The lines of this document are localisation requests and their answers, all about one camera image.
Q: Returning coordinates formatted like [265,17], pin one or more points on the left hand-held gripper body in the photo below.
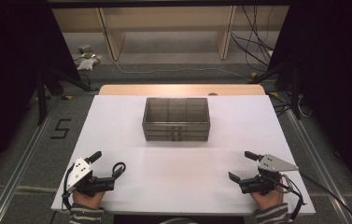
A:
[81,179]

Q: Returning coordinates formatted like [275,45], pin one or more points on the wooden table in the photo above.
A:
[164,89]

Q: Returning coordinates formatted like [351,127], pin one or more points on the white crumpled cloth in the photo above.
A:
[87,64]

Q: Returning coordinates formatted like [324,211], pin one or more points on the person's left hand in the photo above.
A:
[86,199]

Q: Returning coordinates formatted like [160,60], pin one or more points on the aluminium floor rail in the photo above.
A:
[11,186]
[320,169]

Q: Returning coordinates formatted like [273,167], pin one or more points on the small grey box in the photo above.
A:
[85,48]

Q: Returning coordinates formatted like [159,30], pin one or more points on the person's right hand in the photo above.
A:
[268,199]

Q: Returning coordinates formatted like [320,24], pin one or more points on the black metal stand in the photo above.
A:
[295,93]
[41,102]

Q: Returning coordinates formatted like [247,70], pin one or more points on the white board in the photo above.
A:
[226,124]

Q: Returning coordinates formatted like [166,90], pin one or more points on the black curtain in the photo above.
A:
[335,62]
[8,62]

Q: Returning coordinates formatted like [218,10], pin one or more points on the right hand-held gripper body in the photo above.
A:
[273,164]

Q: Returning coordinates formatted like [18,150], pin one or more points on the transparent grey drawer cabinet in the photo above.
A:
[176,109]

